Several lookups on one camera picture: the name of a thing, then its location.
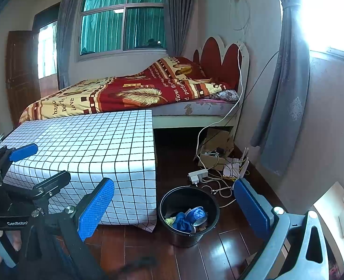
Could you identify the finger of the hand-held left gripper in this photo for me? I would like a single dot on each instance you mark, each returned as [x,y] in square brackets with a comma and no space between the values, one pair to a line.
[23,151]
[54,180]

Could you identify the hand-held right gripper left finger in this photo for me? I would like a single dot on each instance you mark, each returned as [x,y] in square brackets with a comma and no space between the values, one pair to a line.
[97,207]

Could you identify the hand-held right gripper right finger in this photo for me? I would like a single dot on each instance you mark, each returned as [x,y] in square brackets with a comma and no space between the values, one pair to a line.
[252,205]

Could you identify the black bucket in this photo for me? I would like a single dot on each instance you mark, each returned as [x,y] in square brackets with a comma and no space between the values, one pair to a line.
[189,197]

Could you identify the white router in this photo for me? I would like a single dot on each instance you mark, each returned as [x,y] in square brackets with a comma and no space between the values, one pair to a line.
[246,167]

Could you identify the white checkered tablecloth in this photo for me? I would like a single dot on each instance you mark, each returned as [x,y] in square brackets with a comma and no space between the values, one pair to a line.
[87,145]

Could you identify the blue patterned paper cup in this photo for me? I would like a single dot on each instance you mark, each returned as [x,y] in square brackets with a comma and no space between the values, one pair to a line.
[196,213]

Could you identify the white power strip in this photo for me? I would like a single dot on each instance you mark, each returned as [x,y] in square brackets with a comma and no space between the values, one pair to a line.
[196,176]

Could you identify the cardboard box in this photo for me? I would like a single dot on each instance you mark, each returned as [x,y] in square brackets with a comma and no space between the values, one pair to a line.
[208,160]

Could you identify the crumpled yellow wrapper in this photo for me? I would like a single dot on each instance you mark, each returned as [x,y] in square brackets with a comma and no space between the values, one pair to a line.
[169,221]

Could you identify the brown wooden door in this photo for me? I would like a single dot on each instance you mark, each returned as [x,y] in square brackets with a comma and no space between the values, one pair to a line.
[20,78]

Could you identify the crumpled blue cloth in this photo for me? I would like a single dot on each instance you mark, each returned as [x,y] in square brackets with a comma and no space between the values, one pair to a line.
[180,221]

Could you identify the white side table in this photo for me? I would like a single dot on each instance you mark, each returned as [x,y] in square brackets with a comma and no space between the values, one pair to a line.
[329,198]

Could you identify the bright side window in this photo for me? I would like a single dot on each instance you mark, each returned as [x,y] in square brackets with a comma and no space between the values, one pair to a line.
[46,49]

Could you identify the grey curtain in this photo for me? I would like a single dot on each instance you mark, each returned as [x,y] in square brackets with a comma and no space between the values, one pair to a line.
[288,93]
[180,20]
[65,49]

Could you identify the floral pillow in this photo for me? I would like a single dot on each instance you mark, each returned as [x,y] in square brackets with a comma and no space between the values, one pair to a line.
[226,95]

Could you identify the bed with red-yellow blanket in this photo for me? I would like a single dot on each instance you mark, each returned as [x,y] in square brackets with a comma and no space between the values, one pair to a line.
[131,93]

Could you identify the grey floral mattress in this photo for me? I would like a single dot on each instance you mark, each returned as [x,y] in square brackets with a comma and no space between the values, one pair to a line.
[172,109]

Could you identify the large sliding window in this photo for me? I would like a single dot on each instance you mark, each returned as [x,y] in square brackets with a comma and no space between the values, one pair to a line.
[102,26]

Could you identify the white red bed frame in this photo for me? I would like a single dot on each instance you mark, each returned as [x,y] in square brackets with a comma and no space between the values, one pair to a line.
[212,52]

